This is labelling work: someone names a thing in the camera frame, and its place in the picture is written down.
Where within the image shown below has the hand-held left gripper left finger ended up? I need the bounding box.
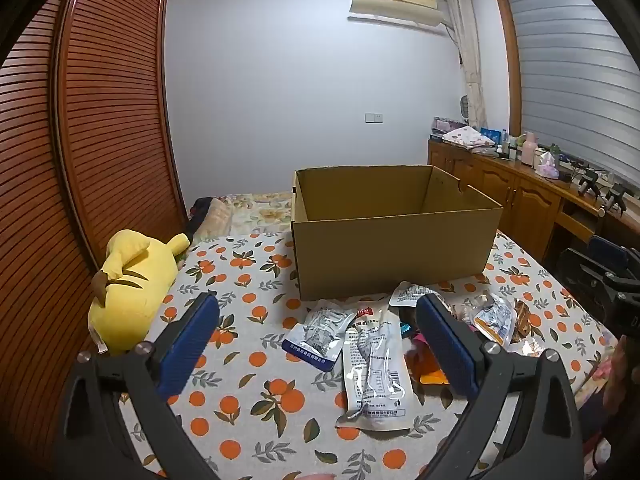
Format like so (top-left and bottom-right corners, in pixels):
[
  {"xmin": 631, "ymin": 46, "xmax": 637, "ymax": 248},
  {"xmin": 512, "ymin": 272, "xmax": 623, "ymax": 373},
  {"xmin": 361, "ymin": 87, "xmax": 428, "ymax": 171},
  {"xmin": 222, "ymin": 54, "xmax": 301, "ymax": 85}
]
[{"xmin": 55, "ymin": 290, "xmax": 221, "ymax": 480}]

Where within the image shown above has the pale purple tissue pack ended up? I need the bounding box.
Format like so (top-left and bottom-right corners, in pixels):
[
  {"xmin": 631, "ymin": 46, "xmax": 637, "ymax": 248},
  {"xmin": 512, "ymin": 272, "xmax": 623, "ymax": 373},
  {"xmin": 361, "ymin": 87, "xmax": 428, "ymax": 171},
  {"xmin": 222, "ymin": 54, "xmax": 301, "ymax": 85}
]
[{"xmin": 535, "ymin": 152, "xmax": 560, "ymax": 179}]

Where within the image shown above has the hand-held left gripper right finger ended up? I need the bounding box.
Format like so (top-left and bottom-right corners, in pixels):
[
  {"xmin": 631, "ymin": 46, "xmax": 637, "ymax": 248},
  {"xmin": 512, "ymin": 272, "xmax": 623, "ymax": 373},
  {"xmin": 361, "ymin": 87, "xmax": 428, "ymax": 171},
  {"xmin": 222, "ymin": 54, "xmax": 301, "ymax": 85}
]
[{"xmin": 415, "ymin": 292, "xmax": 583, "ymax": 480}]

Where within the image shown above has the small white snack pouch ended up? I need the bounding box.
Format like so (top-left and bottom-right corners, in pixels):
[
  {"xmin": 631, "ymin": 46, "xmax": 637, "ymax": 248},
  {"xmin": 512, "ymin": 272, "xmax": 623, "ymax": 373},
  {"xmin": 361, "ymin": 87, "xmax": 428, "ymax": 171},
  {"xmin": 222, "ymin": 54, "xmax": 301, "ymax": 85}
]
[{"xmin": 389, "ymin": 281, "xmax": 446, "ymax": 308}]

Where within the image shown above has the brown cardboard box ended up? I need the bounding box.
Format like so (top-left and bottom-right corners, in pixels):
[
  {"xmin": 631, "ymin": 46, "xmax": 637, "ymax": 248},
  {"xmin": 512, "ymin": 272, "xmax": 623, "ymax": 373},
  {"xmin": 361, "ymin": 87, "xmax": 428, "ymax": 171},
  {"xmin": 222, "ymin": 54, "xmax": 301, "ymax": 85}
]
[{"xmin": 291, "ymin": 164, "xmax": 503, "ymax": 302}]

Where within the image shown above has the pink bottle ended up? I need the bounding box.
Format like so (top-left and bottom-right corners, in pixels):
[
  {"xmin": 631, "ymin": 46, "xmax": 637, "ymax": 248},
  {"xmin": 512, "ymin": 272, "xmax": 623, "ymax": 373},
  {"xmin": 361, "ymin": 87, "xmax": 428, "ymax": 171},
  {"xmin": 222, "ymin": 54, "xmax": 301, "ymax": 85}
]
[{"xmin": 521, "ymin": 131, "xmax": 540, "ymax": 165}]

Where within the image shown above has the white patterned curtain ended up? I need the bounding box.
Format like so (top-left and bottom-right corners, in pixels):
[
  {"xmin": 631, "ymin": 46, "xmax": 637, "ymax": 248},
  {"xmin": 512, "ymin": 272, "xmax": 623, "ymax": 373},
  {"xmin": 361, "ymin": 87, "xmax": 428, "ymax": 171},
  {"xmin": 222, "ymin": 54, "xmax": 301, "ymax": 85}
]
[{"xmin": 444, "ymin": 0, "xmax": 488, "ymax": 128}]

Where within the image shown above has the silver packet with orange label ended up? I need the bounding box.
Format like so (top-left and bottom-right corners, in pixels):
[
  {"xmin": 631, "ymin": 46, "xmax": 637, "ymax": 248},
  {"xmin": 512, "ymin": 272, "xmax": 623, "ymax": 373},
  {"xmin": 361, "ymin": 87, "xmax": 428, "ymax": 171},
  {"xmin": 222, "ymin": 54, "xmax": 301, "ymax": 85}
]
[{"xmin": 462, "ymin": 294, "xmax": 517, "ymax": 351}]

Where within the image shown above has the cream wall air conditioner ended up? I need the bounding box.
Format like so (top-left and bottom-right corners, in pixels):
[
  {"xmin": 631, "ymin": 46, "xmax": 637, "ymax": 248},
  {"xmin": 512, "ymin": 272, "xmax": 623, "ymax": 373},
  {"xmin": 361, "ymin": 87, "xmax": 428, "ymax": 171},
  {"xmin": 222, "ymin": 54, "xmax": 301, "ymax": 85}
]
[{"xmin": 348, "ymin": 0, "xmax": 448, "ymax": 28}]

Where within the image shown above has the yellow plush toy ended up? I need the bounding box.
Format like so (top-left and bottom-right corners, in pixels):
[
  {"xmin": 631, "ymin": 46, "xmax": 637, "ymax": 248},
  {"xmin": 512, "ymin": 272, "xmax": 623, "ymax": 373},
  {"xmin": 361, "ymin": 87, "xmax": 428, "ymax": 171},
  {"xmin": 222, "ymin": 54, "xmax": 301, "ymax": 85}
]
[{"xmin": 87, "ymin": 229, "xmax": 192, "ymax": 356}]

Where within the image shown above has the small white fan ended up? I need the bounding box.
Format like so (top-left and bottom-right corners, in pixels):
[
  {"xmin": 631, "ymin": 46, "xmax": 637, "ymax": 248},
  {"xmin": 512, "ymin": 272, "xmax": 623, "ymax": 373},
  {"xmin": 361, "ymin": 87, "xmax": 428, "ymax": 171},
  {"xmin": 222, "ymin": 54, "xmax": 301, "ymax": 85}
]
[{"xmin": 459, "ymin": 94, "xmax": 482, "ymax": 126}]

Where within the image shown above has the grey window blind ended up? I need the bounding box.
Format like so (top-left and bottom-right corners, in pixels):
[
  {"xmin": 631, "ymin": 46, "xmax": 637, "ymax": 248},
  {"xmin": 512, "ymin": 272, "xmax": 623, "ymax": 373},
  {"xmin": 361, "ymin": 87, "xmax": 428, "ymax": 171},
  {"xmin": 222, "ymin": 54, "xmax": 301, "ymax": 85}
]
[{"xmin": 501, "ymin": 0, "xmax": 640, "ymax": 188}]

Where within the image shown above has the wooden sideboard cabinet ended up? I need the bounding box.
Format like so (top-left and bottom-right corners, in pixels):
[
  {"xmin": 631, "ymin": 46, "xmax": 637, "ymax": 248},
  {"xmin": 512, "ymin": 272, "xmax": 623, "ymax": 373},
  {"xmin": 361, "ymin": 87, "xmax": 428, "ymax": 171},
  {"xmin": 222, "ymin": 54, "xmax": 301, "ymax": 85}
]
[{"xmin": 427, "ymin": 139, "xmax": 640, "ymax": 266}]

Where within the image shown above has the orange snack packet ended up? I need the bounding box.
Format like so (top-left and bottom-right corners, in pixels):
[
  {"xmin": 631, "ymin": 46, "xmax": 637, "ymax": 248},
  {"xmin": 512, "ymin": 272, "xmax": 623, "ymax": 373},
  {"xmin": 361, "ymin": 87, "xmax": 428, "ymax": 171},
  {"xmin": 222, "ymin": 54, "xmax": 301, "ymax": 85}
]
[{"xmin": 405, "ymin": 335, "xmax": 451, "ymax": 386}]

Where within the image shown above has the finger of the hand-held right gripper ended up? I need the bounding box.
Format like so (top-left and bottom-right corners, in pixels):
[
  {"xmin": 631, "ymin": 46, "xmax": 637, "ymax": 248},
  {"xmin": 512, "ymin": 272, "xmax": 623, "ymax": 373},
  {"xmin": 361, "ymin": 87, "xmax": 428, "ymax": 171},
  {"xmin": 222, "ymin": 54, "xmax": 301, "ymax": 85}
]
[
  {"xmin": 556, "ymin": 249, "xmax": 608, "ymax": 307},
  {"xmin": 587, "ymin": 234, "xmax": 630, "ymax": 267}
]

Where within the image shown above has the floral quilt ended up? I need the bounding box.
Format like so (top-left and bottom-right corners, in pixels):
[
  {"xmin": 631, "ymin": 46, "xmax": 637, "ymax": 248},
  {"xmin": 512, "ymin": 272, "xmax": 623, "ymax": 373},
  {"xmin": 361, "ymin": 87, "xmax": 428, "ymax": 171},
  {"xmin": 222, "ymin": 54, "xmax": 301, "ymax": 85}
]
[{"xmin": 190, "ymin": 192, "xmax": 296, "ymax": 241}]

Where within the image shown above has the purple wrapped pack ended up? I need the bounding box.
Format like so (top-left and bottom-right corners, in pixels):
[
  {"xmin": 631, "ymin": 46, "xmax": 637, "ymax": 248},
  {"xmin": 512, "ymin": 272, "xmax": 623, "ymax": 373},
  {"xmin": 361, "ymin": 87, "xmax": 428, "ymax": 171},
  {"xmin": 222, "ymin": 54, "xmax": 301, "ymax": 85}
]
[{"xmin": 432, "ymin": 116, "xmax": 466, "ymax": 136}]

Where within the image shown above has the long silver snack packet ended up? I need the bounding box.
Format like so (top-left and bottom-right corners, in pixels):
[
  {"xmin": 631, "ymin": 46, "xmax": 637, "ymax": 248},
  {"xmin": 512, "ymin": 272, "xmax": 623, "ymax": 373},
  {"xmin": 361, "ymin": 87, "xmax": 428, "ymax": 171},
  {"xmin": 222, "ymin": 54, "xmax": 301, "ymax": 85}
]
[{"xmin": 335, "ymin": 305, "xmax": 417, "ymax": 433}]

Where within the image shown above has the silver packet with blue edge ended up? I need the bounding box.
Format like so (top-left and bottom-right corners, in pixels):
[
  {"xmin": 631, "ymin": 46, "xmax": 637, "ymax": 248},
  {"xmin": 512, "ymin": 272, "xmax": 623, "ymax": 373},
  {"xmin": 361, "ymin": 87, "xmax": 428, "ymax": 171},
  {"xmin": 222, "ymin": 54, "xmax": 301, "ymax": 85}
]
[{"xmin": 281, "ymin": 305, "xmax": 357, "ymax": 373}]

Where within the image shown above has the folded floral cloth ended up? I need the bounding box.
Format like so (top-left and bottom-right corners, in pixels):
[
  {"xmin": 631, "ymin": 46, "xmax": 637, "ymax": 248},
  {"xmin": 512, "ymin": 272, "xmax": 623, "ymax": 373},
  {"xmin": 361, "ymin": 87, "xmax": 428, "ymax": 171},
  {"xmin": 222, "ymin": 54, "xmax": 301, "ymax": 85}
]
[{"xmin": 442, "ymin": 126, "xmax": 496, "ymax": 148}]

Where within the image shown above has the orange fruit print bedsheet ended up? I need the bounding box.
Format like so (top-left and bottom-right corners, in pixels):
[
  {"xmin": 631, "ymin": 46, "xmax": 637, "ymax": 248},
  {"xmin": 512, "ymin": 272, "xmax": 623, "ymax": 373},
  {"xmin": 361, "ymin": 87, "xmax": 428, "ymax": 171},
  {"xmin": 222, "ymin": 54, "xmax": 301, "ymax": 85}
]
[{"xmin": 120, "ymin": 230, "xmax": 618, "ymax": 480}]

